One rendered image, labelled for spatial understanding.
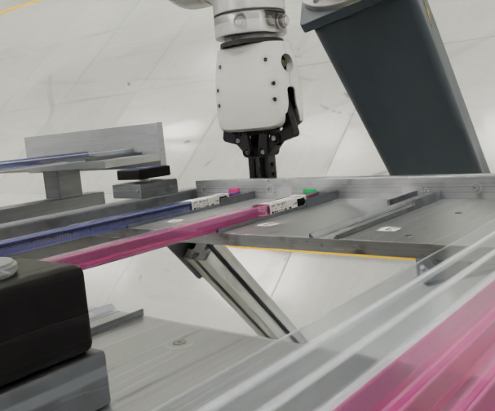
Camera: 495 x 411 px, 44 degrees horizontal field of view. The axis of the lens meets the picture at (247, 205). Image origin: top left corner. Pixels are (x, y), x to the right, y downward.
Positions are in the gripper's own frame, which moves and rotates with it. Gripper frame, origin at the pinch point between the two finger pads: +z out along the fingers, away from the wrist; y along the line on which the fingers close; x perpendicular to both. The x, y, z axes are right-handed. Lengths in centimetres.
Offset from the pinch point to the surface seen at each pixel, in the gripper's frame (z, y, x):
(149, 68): -37, 173, -146
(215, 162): 6, 96, -99
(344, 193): 2.0, -13.1, 3.6
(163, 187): 0.6, 8.0, 9.0
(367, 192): 1.9, -15.7, 3.6
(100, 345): 2, -25, 44
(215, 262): 12.1, 10.0, -0.9
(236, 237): 2.8, -14.1, 22.6
